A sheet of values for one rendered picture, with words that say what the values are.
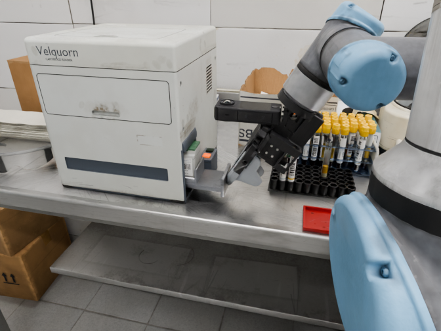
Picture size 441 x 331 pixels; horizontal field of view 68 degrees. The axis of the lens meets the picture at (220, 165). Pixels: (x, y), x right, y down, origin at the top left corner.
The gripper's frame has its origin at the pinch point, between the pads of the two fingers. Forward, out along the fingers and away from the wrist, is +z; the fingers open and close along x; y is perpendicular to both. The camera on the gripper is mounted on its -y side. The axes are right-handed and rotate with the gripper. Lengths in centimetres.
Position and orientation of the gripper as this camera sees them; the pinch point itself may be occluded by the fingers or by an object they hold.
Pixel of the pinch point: (228, 176)
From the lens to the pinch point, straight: 64.2
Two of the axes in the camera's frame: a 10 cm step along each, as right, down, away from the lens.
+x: 2.3, -4.6, 8.6
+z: -4.9, 7.1, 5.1
